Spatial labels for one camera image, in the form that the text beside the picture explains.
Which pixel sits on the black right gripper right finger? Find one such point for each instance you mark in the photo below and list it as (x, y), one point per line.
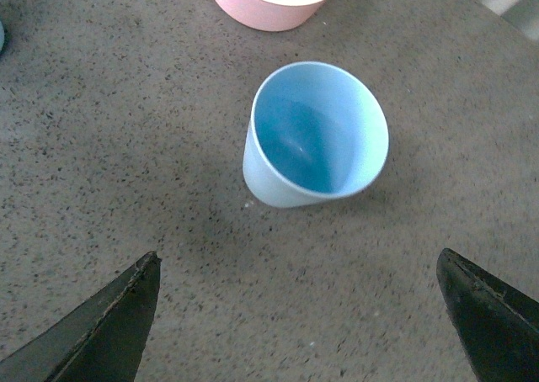
(496, 323)

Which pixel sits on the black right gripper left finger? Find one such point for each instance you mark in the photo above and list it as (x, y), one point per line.
(103, 339)

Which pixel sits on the blue cup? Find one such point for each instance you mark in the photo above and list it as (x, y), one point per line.
(2, 36)
(316, 133)

